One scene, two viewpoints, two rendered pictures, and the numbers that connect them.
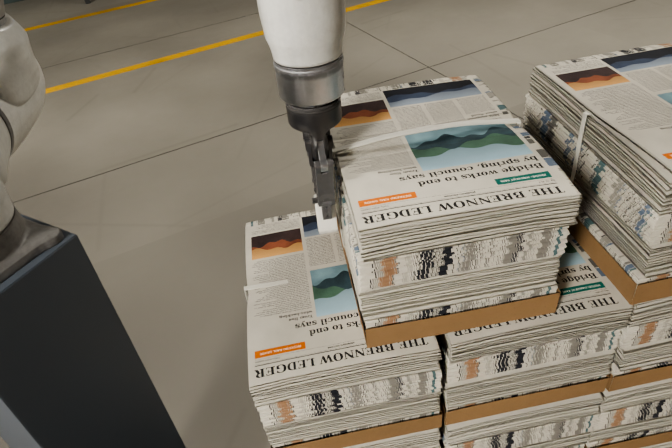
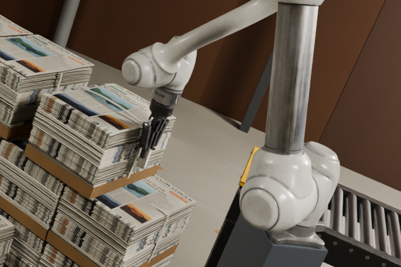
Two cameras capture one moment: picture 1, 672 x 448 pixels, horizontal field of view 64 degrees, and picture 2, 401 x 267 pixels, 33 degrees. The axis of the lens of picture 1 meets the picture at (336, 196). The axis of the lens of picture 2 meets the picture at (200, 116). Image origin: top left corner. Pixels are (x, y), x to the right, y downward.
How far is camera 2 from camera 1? 2.63 m
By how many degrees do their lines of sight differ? 118
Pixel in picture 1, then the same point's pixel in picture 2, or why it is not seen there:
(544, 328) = not seen: hidden behind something
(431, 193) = (145, 105)
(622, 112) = (57, 65)
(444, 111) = (89, 102)
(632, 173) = (79, 78)
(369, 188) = not seen: hidden behind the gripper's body
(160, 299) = not seen: outside the picture
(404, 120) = (107, 111)
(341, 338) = (157, 183)
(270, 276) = (154, 209)
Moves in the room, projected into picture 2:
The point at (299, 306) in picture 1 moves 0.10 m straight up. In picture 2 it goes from (157, 196) to (167, 171)
